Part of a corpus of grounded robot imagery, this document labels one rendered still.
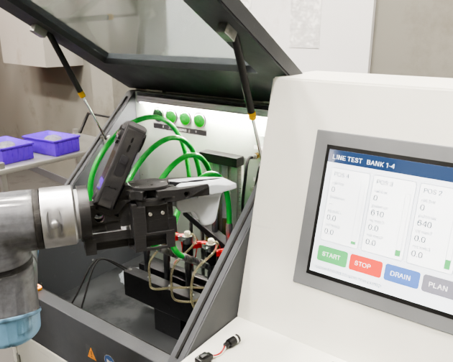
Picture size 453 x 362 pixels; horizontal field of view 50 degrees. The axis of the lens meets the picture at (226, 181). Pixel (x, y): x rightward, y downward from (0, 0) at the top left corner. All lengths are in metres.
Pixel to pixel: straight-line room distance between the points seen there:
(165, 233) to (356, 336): 0.59
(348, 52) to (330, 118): 1.72
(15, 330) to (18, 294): 0.05
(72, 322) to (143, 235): 0.76
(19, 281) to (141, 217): 0.16
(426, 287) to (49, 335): 0.99
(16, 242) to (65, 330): 0.81
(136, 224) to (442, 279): 0.62
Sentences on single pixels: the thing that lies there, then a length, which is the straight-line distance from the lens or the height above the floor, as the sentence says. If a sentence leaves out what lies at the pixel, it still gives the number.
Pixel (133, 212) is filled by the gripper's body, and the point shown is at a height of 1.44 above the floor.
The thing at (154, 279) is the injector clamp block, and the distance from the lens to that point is 1.41.
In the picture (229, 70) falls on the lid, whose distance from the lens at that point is 1.27.
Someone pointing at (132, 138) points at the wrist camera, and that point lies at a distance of 0.61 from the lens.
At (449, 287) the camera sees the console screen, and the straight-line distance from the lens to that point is 1.02.
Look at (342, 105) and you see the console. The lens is 1.07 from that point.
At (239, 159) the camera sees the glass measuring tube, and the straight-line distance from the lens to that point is 1.44.
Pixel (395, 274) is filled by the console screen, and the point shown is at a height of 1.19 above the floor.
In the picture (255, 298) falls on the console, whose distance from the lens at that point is 1.20.
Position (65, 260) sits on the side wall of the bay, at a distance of 1.66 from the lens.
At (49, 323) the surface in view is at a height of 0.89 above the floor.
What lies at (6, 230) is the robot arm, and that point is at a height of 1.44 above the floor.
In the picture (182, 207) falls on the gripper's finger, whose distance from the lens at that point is 0.63.
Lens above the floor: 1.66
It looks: 18 degrees down
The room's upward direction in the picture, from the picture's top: straight up
